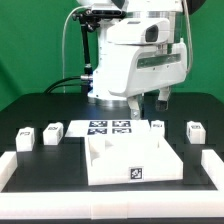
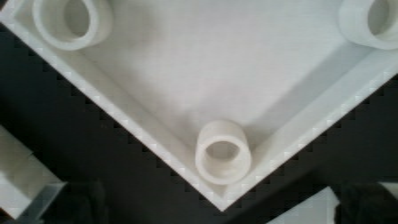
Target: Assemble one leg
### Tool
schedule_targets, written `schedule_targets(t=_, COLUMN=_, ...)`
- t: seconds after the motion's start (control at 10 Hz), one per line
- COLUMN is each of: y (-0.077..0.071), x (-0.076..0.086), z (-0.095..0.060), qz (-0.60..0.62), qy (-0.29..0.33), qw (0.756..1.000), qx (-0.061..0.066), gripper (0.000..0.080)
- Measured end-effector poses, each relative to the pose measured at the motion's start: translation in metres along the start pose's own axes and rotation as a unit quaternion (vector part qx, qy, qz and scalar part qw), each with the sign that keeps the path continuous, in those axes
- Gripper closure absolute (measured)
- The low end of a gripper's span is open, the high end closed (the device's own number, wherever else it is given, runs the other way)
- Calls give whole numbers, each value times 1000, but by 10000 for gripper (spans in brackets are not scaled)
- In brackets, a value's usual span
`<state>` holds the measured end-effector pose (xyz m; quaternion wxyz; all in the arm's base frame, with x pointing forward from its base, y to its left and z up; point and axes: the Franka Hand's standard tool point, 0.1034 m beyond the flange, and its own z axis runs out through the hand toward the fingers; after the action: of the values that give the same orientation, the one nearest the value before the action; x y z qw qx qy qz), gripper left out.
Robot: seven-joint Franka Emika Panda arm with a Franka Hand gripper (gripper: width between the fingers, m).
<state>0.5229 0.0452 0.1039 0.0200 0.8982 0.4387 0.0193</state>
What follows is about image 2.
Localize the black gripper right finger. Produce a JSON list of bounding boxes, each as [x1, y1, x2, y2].
[[332, 182, 398, 224]]

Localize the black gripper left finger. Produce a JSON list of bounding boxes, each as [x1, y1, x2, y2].
[[42, 181, 110, 224]]

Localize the white square tabletop part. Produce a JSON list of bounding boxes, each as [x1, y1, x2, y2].
[[0, 0, 398, 209]]

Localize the white U-shaped obstacle fence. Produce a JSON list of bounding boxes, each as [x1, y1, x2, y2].
[[0, 125, 64, 218]]

